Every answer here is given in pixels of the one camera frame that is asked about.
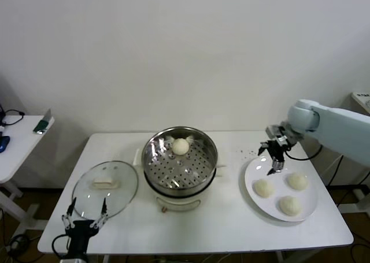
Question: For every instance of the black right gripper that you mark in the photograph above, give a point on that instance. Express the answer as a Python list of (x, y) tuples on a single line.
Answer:
[(276, 150)]

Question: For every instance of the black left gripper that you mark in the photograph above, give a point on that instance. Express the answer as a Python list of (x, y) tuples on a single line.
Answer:
[(81, 231)]

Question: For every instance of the white steamed baozi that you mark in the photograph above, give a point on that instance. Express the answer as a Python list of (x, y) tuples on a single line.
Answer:
[(289, 205), (297, 181), (263, 188), (180, 146)]

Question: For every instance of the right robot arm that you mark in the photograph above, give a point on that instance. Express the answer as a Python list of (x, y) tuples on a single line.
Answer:
[(341, 124)]

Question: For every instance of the steel perforated steamer basket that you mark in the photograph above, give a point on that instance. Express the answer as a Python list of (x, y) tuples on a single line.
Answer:
[(150, 154)]

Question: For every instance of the dark crumbs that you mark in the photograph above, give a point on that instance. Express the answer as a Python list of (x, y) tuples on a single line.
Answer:
[(245, 153)]

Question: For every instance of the large white plate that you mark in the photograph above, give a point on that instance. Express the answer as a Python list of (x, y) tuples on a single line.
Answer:
[(267, 205)]

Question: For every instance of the white electric cooker base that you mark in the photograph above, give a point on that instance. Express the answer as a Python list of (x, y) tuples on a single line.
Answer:
[(176, 203)]

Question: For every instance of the white side table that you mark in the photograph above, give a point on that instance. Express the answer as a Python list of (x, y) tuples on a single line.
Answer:
[(20, 147)]

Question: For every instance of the white stand base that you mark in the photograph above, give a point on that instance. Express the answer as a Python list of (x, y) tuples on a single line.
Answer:
[(361, 195)]

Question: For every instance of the green and white small device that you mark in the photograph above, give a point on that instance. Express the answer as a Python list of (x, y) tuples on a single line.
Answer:
[(42, 125)]

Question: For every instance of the white cabinet with label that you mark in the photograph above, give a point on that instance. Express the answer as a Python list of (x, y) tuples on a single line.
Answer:
[(362, 99)]

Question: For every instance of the blue object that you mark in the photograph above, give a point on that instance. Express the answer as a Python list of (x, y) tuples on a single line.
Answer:
[(3, 143)]

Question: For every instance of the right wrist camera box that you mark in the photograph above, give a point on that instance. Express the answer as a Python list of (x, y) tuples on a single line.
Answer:
[(272, 129)]

